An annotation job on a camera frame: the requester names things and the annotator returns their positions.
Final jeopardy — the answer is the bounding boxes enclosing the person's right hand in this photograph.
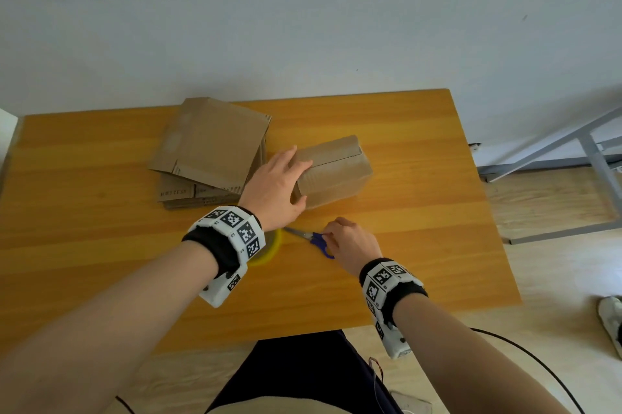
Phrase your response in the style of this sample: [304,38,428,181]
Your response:
[320,216,384,277]

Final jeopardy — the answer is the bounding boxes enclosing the person's left hand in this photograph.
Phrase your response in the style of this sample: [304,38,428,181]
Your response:
[236,145,314,233]

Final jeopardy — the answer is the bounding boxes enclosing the blue-handled scissors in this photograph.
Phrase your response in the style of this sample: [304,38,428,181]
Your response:
[281,226,336,260]

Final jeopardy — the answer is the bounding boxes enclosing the yellow tape roll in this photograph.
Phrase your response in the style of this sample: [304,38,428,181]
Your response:
[248,229,282,267]

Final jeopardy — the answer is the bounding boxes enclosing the brown cardboard paper box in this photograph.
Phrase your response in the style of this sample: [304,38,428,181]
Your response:
[290,135,374,210]

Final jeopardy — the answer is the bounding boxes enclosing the stack of cardboard boxes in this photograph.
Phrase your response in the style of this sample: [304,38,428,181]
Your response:
[148,96,273,211]

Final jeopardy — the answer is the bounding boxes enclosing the person's right forearm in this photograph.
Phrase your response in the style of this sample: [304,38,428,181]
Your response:
[391,293,572,414]

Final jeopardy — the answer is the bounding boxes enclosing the person's left forearm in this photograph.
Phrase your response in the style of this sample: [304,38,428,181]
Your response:
[0,240,220,414]

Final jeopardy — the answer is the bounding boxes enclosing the person's dark and beige clothing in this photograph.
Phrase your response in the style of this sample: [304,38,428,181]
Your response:
[203,329,404,414]

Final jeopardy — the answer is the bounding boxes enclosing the black right wristband with markers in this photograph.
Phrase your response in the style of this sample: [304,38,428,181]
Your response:
[358,258,430,330]

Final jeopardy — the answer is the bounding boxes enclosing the black wristband with markers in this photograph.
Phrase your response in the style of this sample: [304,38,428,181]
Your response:
[358,258,430,330]
[181,205,267,279]

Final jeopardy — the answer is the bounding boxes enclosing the black left wristband with markers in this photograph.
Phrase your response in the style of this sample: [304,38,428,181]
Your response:
[181,205,267,279]

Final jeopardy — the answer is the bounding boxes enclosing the white shoe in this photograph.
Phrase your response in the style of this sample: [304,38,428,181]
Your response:
[596,295,622,361]

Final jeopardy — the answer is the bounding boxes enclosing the white cabinet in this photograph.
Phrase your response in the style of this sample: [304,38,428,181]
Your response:
[0,107,19,172]

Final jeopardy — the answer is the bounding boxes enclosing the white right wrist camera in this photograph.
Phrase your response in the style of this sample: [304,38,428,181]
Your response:
[374,316,413,361]

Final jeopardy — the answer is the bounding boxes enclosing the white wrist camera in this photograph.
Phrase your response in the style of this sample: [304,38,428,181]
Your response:
[198,265,249,309]
[374,316,413,361]

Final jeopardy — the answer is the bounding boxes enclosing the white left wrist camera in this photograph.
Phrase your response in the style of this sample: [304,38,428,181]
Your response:
[198,265,249,309]

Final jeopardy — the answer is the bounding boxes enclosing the thin dark cord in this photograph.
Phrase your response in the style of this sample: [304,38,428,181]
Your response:
[367,356,389,414]

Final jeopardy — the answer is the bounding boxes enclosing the black right camera cable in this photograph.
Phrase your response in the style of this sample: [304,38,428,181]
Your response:
[468,327,586,414]

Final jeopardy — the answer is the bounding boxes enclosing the grey metal table frame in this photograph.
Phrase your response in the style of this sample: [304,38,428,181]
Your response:
[476,107,622,245]

